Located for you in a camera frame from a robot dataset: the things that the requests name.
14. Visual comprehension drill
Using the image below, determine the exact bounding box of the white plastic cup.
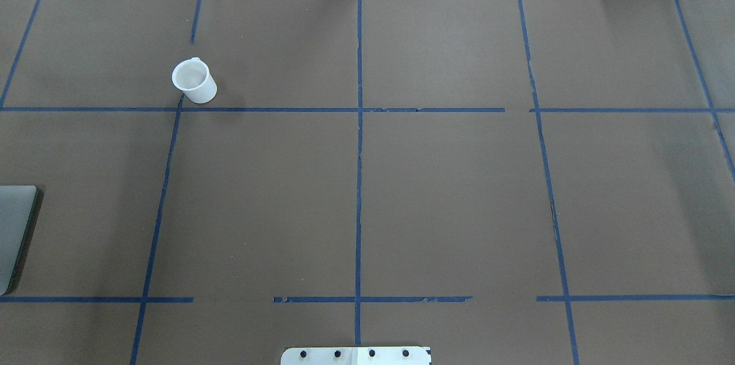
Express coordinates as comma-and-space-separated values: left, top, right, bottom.
171, 57, 218, 104

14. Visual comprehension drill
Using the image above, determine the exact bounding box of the silver laptop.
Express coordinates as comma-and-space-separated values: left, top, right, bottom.
1, 185, 38, 296

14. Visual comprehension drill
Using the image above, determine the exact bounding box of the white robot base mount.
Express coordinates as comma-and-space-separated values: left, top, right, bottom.
280, 346, 432, 364

